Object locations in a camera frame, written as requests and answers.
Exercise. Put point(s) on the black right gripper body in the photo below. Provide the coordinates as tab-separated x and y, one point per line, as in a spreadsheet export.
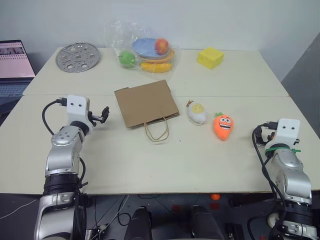
265	137

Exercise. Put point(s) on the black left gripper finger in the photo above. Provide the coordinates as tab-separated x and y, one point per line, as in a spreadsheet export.
103	120
106	111

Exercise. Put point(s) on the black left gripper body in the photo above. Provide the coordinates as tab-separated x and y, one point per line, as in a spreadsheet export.
95	117

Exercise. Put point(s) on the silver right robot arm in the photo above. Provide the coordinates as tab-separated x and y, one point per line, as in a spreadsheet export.
290	175

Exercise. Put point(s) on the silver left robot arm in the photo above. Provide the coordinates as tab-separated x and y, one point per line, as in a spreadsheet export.
62	155

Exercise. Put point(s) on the brown paper bag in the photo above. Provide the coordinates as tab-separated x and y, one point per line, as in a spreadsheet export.
146	103

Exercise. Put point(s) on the clear plastic bag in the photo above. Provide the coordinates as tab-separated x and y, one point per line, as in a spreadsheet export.
117	35

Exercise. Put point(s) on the green zip tie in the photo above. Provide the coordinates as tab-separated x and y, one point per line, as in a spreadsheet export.
277	149

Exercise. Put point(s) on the orange carrot plush toy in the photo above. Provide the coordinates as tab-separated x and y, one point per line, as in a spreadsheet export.
223	126

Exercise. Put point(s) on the green toy apple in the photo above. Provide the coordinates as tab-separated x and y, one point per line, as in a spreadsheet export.
127	59

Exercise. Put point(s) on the perforated round metal plate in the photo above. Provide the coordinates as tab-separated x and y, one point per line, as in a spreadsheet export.
77	57

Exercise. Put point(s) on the yellow toy banana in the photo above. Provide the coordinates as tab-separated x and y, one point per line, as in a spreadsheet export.
156	67

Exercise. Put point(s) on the white egg plush toy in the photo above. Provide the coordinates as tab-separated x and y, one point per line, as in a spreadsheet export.
198	111

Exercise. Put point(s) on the blue plastic plate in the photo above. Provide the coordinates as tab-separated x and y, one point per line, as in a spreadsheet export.
145	48

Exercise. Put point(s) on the small orange ball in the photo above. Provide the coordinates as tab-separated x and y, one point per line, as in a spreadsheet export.
215	196

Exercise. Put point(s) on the orange plastic plate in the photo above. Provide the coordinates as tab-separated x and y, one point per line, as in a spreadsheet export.
162	58

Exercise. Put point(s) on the red toy apple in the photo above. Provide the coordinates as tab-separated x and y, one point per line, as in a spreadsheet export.
161	46

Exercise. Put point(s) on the yellow cheese block toy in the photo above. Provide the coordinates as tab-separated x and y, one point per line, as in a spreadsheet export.
210	58

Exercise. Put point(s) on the open laptop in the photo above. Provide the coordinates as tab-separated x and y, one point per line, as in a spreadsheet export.
12	65

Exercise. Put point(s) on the dark rounded shape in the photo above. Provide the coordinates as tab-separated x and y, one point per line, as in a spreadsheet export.
138	225
206	223

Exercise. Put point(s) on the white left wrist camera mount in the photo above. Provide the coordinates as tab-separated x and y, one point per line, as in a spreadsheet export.
76	110

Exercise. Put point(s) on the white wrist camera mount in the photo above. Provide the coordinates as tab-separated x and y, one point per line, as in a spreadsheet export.
286	135
76	110

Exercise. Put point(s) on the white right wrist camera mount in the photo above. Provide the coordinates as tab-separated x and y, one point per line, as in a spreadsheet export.
286	135

